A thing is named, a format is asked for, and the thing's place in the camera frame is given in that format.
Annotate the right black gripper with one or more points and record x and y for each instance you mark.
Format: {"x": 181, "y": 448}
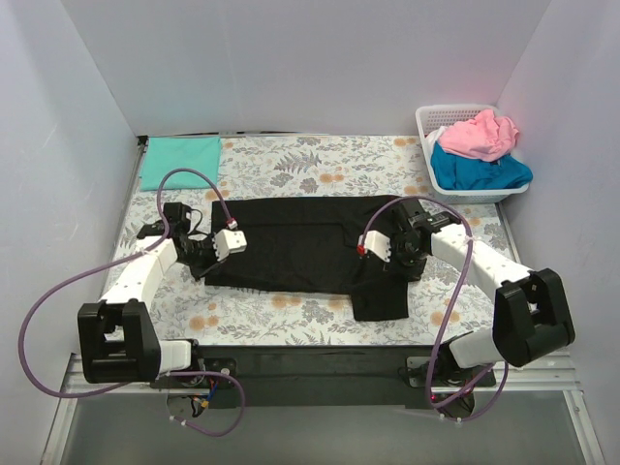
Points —
{"x": 400, "y": 259}

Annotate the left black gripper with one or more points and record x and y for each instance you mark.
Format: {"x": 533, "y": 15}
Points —
{"x": 204, "y": 262}

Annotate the black t shirt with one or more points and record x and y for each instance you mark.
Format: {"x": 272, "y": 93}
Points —
{"x": 308, "y": 245}

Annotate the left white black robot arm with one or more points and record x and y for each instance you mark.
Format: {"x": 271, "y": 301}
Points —
{"x": 117, "y": 339}

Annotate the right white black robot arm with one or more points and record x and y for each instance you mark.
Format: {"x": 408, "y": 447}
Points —
{"x": 531, "y": 314}

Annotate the floral table cloth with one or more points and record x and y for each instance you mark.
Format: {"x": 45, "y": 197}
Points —
{"x": 264, "y": 167}

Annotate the blue t shirt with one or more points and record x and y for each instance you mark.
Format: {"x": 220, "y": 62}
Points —
{"x": 454, "y": 172}

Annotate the folded teal t shirt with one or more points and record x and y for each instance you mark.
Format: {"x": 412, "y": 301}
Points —
{"x": 167, "y": 154}

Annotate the white garment in basket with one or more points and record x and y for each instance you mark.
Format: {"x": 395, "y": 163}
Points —
{"x": 432, "y": 138}

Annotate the pink t shirt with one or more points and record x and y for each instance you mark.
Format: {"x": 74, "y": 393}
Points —
{"x": 485, "y": 137}

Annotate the white plastic basket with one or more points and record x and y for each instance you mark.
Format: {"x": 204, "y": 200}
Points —
{"x": 428, "y": 119}

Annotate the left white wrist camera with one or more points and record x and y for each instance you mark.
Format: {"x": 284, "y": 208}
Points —
{"x": 230, "y": 240}

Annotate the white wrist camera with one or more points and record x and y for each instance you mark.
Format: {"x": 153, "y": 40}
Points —
{"x": 230, "y": 240}
{"x": 375, "y": 243}

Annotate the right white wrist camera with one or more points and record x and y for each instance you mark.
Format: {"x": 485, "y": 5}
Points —
{"x": 375, "y": 243}

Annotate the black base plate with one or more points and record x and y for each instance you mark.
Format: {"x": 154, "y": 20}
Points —
{"x": 303, "y": 376}

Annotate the aluminium frame rail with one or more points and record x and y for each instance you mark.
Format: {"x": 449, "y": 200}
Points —
{"x": 539, "y": 417}

